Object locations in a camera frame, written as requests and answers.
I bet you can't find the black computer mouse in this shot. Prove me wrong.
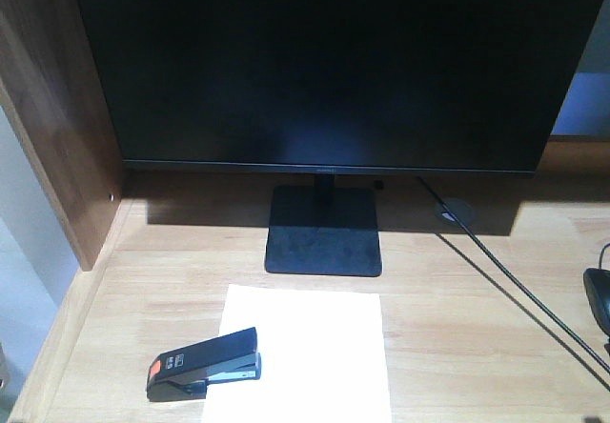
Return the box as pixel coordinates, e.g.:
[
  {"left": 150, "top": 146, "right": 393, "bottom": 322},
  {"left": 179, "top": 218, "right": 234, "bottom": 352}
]
[{"left": 583, "top": 268, "right": 609, "bottom": 335}]

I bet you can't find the black stapler orange button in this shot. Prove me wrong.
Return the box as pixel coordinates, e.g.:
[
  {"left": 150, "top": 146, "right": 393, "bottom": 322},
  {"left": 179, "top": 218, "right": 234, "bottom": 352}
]
[{"left": 146, "top": 327, "right": 261, "bottom": 402}]

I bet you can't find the black computer monitor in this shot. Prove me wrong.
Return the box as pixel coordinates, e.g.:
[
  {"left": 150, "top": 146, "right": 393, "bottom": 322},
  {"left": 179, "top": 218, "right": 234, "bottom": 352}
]
[{"left": 77, "top": 0, "right": 603, "bottom": 174}]

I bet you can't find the white paper sheet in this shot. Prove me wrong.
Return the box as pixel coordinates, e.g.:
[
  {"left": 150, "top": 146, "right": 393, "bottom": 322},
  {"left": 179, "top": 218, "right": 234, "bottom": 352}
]
[{"left": 201, "top": 285, "right": 392, "bottom": 422}]

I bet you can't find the black monitor stand base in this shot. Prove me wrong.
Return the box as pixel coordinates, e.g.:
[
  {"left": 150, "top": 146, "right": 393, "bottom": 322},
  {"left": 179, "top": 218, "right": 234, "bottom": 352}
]
[{"left": 264, "top": 175, "right": 382, "bottom": 277}]

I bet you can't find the black cable right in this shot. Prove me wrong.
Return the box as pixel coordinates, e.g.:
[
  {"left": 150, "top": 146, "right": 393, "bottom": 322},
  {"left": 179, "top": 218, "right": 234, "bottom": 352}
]
[{"left": 415, "top": 174, "right": 610, "bottom": 381}]

